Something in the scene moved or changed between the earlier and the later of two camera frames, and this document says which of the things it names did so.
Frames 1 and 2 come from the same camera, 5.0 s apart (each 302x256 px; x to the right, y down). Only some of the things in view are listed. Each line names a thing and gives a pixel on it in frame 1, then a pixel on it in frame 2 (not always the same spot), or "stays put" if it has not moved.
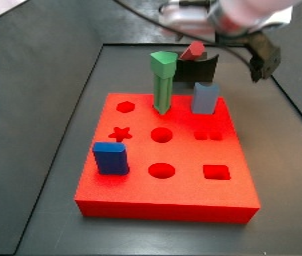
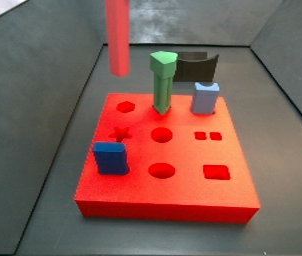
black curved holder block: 195,71 stays put
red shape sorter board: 189,173 stays put
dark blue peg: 111,158 stays put
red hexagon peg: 194,50 -> 118,23
